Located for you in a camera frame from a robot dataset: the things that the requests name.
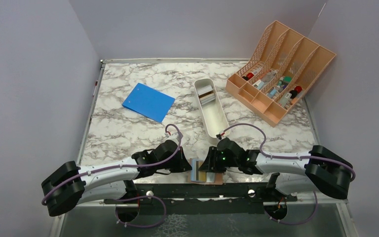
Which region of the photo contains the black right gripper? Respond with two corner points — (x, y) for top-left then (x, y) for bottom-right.
(199, 146), (239, 173)

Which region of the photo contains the gold credit card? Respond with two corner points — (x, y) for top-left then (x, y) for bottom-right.
(195, 171), (206, 183)

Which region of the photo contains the tan leather card holder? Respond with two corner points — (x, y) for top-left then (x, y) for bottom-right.
(187, 159), (224, 185)

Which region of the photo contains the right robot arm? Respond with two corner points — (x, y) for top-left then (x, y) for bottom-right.
(200, 138), (356, 201)

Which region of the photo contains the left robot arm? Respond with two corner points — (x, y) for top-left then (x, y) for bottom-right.
(41, 140), (191, 217)

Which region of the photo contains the white oblong plastic tray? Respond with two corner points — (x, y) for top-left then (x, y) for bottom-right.
(193, 79), (229, 145)

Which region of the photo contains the blue folder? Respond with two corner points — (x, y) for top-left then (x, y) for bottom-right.
(122, 83), (175, 123)

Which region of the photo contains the red cap bottle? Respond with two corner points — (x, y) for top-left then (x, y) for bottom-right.
(289, 86), (303, 99)

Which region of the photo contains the green cap bottle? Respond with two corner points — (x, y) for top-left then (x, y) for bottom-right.
(279, 76), (292, 85)

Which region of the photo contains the orange desk organizer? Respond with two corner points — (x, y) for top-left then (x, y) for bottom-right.
(226, 21), (336, 127)

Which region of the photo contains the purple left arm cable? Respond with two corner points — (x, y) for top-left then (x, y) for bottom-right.
(41, 123), (184, 206)

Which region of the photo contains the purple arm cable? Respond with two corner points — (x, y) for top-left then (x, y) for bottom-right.
(216, 122), (356, 226)
(41, 123), (184, 206)

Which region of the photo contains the black mounting rail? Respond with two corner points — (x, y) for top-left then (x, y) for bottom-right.
(103, 183), (283, 212)

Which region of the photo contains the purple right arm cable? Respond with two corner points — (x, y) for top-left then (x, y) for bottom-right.
(216, 122), (356, 226)

